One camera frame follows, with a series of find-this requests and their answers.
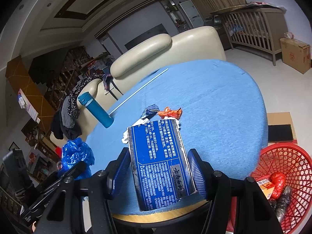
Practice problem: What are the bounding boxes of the blue plastic bag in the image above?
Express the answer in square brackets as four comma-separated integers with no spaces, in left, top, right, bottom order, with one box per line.
[58,137,95,180]

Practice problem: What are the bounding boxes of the dark blue medicine box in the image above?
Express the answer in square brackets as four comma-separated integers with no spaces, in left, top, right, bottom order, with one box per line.
[128,119,197,211]

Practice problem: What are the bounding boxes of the orange plastic wrapper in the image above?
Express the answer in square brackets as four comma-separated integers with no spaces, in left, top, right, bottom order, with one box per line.
[157,107,183,120]

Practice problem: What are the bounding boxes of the small blue wrapper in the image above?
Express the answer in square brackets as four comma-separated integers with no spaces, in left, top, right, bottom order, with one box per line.
[141,104,159,119]

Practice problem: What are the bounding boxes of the red plastic bag ball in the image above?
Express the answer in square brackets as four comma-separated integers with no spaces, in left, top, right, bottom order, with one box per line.
[269,172,286,200]

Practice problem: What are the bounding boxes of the red yellow white medicine box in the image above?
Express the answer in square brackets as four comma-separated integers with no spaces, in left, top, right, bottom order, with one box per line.
[257,179,278,200]

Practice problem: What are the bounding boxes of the black plastic bag ball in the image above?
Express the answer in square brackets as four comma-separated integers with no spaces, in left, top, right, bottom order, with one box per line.
[269,185,291,223]

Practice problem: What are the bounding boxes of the white crumpled plastic bag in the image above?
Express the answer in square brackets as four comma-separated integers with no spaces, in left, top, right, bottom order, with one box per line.
[121,117,180,144]

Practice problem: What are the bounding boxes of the grey clothes on sofa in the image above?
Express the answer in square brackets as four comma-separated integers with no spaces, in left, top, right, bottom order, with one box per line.
[50,96,82,140]

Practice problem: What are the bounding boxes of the blue thermos bottle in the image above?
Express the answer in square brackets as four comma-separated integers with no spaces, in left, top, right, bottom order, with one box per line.
[78,92,114,128]

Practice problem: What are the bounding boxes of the black white dotted cloth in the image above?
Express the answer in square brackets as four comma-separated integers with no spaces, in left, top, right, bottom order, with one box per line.
[67,72,104,119]

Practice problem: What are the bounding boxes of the blue round table mat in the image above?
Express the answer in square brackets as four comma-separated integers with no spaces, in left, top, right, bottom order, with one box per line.
[86,60,268,180]

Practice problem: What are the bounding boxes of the cream leather sofa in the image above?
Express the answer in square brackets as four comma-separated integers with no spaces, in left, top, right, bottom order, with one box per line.
[50,25,228,149]

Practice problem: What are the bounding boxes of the flat cardboard on floor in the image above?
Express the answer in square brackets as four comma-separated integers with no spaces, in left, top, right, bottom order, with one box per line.
[267,112,298,144]

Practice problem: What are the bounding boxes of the red plastic basket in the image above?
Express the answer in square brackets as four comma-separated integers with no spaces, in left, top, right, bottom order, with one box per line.
[226,143,312,234]

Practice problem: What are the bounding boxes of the purple bag on sofa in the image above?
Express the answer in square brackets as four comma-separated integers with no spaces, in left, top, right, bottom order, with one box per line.
[102,74,123,100]

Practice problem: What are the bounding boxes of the dark wooden shelf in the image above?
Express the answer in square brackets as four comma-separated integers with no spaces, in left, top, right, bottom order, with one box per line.
[28,46,108,110]

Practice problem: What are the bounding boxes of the white thin rod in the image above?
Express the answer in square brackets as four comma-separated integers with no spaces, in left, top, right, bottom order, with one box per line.
[109,68,169,115]

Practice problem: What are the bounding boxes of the cardboard box on floor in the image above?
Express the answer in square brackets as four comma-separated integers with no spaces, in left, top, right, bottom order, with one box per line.
[280,37,311,74]

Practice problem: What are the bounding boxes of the wooden baby crib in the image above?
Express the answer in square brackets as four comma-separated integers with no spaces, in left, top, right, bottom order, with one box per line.
[212,2,288,66]

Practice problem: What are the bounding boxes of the white air conditioner unit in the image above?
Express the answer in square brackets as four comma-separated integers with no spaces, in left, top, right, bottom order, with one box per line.
[179,0,204,28]

